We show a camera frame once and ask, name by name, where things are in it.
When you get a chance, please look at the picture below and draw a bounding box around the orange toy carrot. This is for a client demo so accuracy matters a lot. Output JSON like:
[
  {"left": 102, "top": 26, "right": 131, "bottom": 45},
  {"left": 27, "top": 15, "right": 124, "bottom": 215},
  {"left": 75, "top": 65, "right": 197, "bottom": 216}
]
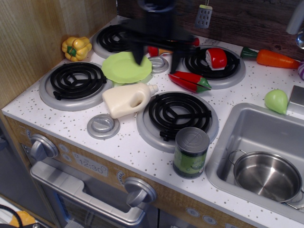
[{"left": 241, "top": 47, "right": 300, "bottom": 69}]

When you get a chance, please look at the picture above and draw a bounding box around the back right black burner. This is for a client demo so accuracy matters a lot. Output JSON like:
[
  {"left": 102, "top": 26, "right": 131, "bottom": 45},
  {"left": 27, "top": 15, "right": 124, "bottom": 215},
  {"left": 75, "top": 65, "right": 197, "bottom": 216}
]
[{"left": 180, "top": 45, "right": 246, "bottom": 90}]

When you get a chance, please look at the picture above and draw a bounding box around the steel pot with handles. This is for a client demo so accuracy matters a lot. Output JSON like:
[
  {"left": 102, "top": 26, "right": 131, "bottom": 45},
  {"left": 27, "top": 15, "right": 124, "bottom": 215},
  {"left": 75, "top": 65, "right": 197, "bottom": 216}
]
[{"left": 228, "top": 150, "right": 304, "bottom": 210}]

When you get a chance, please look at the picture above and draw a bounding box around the green grey toy can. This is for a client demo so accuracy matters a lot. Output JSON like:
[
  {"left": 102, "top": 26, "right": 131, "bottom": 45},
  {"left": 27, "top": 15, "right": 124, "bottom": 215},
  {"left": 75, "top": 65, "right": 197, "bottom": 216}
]
[{"left": 173, "top": 127, "right": 209, "bottom": 179}]

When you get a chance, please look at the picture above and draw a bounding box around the yellow object on floor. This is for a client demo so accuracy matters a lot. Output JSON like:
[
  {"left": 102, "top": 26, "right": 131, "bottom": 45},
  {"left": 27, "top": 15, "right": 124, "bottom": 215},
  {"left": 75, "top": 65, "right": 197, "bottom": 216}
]
[{"left": 9, "top": 211, "right": 36, "bottom": 228}]

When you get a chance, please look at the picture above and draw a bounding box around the red toy ketchup bottle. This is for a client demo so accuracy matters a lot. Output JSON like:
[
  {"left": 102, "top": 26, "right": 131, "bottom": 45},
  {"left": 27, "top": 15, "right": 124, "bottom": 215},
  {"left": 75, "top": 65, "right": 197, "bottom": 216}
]
[{"left": 147, "top": 38, "right": 200, "bottom": 57}]

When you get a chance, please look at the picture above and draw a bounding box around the black burner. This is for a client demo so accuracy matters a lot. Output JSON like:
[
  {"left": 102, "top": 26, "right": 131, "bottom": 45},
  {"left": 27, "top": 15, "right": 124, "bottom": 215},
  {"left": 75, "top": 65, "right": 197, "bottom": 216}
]
[
  {"left": 39, "top": 62, "right": 113, "bottom": 112},
  {"left": 92, "top": 25, "right": 131, "bottom": 59},
  {"left": 180, "top": 45, "right": 246, "bottom": 90},
  {"left": 136, "top": 92, "right": 219, "bottom": 153}
]

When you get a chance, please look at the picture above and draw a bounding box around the oven clock display panel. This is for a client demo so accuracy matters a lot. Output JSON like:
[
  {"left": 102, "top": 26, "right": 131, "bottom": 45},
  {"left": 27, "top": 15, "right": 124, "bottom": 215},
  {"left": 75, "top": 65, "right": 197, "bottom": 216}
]
[{"left": 72, "top": 152, "right": 108, "bottom": 177}]

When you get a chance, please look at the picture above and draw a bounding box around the grey oven door handle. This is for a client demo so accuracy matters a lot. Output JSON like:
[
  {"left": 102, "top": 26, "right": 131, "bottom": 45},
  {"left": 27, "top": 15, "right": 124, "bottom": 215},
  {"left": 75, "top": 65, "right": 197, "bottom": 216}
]
[{"left": 30, "top": 161, "right": 146, "bottom": 228}]

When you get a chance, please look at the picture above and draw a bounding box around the red white toy sushi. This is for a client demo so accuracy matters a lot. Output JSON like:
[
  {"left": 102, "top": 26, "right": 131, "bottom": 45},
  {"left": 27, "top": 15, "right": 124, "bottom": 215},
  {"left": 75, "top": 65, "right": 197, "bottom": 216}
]
[{"left": 205, "top": 47, "right": 228, "bottom": 71}]

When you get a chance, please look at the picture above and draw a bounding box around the grey stovetop knob middle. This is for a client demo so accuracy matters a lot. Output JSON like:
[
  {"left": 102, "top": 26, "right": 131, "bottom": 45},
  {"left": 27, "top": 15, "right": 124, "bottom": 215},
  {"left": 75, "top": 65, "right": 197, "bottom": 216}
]
[{"left": 148, "top": 56, "right": 169, "bottom": 74}]

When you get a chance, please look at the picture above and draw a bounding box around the cream toy detergent jug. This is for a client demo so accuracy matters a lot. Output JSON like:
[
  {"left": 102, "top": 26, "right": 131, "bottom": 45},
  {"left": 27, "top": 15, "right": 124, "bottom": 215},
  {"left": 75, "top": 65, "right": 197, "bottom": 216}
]
[{"left": 102, "top": 83, "right": 158, "bottom": 119}]

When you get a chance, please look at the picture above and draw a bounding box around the front left black burner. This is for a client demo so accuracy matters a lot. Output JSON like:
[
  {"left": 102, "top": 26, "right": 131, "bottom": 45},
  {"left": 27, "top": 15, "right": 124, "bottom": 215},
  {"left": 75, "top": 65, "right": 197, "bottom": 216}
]
[{"left": 39, "top": 62, "right": 113, "bottom": 112}]

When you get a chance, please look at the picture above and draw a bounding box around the grey stovetop knob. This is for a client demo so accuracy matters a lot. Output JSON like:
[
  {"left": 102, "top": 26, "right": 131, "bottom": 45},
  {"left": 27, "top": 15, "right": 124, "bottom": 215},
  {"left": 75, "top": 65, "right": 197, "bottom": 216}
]
[
  {"left": 87, "top": 114, "right": 120, "bottom": 140},
  {"left": 148, "top": 56, "right": 169, "bottom": 74}
]

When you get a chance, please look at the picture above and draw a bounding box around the yellow toy bell pepper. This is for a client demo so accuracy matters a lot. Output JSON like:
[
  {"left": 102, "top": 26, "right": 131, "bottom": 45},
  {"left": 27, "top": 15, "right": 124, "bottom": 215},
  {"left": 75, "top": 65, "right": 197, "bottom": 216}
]
[{"left": 61, "top": 37, "right": 92, "bottom": 62}]

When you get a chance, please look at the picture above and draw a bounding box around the light green toy pear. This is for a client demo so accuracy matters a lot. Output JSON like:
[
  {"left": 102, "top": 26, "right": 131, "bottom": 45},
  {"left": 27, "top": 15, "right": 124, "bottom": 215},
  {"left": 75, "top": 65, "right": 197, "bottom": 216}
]
[{"left": 264, "top": 89, "right": 288, "bottom": 114}]

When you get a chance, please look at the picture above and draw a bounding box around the grey sink basin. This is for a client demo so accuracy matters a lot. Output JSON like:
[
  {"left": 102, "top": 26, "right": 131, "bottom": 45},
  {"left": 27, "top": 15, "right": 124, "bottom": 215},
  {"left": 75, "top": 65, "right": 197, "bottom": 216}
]
[{"left": 206, "top": 103, "right": 304, "bottom": 223}]

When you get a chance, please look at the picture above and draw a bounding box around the hanging metal spoon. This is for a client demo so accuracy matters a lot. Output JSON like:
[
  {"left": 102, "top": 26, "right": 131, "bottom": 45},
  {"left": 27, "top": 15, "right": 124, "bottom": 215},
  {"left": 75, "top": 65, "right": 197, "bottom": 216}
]
[{"left": 295, "top": 29, "right": 304, "bottom": 49}]

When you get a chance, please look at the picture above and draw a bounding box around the grey oven knob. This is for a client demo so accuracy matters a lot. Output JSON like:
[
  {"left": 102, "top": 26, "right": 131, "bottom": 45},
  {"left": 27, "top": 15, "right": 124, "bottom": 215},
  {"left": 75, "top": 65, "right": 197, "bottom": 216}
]
[
  {"left": 124, "top": 177, "right": 157, "bottom": 207},
  {"left": 29, "top": 134, "right": 59, "bottom": 162}
]

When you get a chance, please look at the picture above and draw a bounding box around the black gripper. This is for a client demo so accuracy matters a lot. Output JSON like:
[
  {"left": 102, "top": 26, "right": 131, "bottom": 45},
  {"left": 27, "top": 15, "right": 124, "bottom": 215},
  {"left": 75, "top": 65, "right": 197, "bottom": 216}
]
[{"left": 122, "top": 12, "right": 200, "bottom": 74}]

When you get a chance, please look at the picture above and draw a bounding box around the red toy chili pepper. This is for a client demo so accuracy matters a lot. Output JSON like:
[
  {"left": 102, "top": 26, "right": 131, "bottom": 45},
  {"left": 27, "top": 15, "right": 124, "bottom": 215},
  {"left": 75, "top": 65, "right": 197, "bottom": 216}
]
[{"left": 168, "top": 71, "right": 212, "bottom": 93}]

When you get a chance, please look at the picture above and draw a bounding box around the grey faucet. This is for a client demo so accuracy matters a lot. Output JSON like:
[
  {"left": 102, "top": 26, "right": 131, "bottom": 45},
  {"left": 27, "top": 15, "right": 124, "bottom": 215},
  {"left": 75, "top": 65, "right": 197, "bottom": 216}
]
[{"left": 286, "top": 0, "right": 304, "bottom": 35}]

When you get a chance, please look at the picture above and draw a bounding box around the front right black burner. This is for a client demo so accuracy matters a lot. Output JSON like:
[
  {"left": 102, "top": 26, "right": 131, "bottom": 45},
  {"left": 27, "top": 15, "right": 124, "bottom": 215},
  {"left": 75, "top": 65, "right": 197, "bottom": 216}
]
[{"left": 136, "top": 92, "right": 219, "bottom": 153}]

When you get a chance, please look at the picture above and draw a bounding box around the purple toy onion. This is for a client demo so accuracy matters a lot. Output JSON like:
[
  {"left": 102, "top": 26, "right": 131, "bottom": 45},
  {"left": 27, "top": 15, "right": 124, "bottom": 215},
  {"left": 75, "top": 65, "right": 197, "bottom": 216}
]
[{"left": 297, "top": 60, "right": 304, "bottom": 80}]

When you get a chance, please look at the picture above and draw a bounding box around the right grey oven knob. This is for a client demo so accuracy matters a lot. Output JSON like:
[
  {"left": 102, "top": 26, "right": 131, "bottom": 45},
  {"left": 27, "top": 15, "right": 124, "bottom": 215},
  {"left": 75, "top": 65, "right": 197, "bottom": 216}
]
[{"left": 124, "top": 177, "right": 157, "bottom": 207}]

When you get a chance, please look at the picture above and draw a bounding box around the back left black burner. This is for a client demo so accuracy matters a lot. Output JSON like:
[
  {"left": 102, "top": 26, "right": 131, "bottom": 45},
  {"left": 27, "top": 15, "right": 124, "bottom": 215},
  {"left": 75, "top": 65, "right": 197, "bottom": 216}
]
[{"left": 92, "top": 25, "right": 131, "bottom": 59}]

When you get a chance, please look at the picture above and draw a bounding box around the left grey oven knob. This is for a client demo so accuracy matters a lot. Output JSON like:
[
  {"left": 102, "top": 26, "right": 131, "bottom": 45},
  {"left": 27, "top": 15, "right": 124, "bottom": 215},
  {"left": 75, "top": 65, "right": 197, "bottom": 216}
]
[{"left": 29, "top": 134, "right": 59, "bottom": 162}]

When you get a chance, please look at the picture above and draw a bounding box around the light green plastic plate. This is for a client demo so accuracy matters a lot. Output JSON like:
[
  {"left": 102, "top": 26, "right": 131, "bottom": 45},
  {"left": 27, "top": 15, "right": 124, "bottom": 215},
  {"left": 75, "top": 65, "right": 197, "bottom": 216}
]
[{"left": 101, "top": 52, "right": 152, "bottom": 84}]

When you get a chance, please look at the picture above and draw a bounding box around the grey stovetop knob front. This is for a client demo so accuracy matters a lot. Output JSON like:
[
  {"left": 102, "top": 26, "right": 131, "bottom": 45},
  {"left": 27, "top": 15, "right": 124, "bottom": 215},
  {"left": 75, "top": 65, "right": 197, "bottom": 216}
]
[{"left": 87, "top": 114, "right": 120, "bottom": 140}]

